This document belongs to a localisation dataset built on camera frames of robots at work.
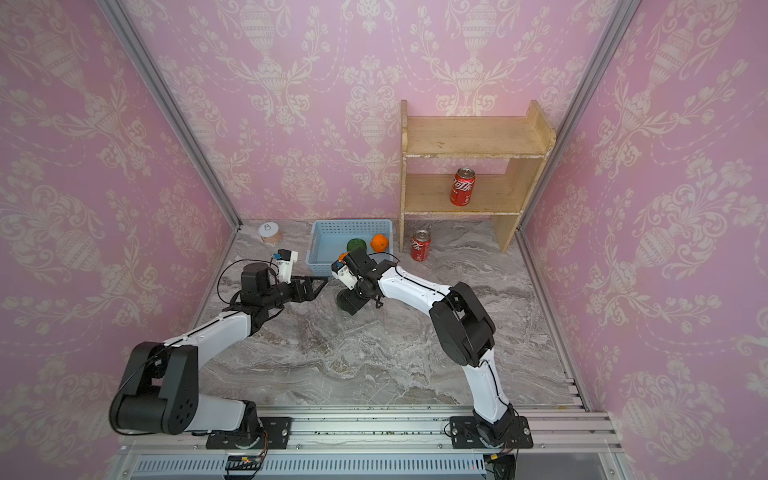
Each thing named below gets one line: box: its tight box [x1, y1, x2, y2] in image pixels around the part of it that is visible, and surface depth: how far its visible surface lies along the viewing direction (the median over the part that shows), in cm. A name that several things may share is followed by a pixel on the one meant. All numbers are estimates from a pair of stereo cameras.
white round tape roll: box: [258, 221, 282, 245], surface depth 115 cm
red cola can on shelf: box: [450, 167, 476, 207], surface depth 92 cm
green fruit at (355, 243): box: [346, 238, 367, 252], surface depth 111 cm
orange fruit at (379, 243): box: [370, 234, 389, 253], surface depth 111 cm
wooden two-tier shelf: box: [399, 100, 557, 253], surface depth 90 cm
